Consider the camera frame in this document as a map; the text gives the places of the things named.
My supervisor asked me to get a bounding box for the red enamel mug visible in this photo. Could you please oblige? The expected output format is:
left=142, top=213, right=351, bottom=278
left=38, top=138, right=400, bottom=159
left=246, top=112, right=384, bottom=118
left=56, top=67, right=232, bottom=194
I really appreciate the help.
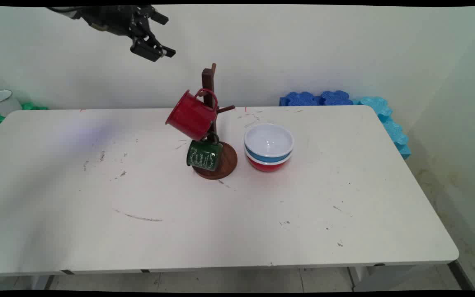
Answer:
left=165, top=88, right=219, bottom=141

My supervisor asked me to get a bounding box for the green printed mug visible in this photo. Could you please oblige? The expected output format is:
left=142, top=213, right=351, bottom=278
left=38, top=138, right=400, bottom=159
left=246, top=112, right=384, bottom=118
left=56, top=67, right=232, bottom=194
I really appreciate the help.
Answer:
left=186, top=131, right=223, bottom=172

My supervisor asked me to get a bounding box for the light blue foam mat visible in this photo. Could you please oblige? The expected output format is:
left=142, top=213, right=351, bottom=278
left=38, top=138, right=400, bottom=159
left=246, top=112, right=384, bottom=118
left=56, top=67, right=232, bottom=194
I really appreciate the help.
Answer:
left=353, top=96, right=393, bottom=123
left=382, top=119, right=412, bottom=160

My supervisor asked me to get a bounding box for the white table leg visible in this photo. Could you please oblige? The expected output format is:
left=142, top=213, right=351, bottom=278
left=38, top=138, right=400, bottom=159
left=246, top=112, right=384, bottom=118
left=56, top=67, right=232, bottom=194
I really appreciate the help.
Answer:
left=31, top=275, right=55, bottom=291

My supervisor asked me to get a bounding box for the white enamel mug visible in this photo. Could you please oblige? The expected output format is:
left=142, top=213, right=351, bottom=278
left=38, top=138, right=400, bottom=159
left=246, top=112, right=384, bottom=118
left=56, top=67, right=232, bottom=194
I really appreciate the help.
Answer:
left=0, top=90, right=23, bottom=117

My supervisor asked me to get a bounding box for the dark blue foam mat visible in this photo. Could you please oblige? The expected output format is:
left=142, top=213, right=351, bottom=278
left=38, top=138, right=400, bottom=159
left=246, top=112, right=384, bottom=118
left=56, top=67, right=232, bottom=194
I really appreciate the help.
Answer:
left=319, top=91, right=354, bottom=106
left=279, top=92, right=320, bottom=106

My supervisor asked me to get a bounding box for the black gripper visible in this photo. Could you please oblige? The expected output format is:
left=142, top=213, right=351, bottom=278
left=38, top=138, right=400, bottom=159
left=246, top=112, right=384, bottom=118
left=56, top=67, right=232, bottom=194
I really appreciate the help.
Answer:
left=73, top=5, right=176, bottom=63

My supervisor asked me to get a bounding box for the brown wooden mug tree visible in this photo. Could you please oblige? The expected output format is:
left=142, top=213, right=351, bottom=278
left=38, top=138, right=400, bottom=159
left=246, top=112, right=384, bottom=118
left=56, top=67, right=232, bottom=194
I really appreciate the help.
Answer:
left=191, top=63, right=238, bottom=180

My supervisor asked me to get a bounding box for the red bowl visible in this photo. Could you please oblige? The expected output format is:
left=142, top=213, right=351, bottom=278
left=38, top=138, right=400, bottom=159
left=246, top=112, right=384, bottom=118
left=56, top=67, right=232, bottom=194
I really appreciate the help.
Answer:
left=245, top=149, right=292, bottom=172

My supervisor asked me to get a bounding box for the blue bowl white inside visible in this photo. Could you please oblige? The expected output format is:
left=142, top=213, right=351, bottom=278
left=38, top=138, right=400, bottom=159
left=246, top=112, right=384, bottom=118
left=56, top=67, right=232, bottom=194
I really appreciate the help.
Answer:
left=244, top=123, right=294, bottom=163

